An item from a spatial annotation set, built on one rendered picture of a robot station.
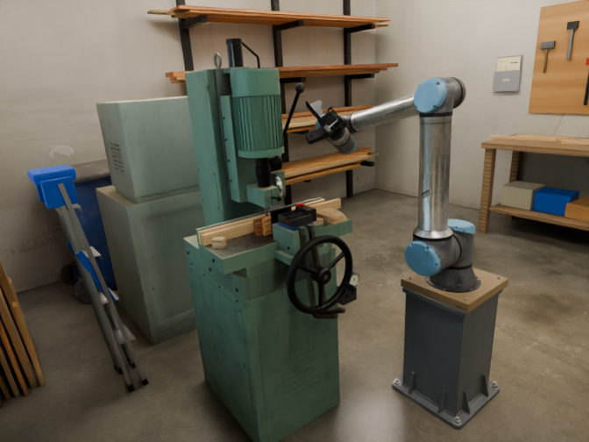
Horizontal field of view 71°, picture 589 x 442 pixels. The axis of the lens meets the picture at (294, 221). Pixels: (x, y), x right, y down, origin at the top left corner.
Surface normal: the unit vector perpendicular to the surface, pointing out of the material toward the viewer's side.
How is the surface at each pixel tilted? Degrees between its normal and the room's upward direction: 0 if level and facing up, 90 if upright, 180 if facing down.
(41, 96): 90
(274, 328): 90
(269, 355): 90
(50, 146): 90
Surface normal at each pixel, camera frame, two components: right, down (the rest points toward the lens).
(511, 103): -0.78, 0.24
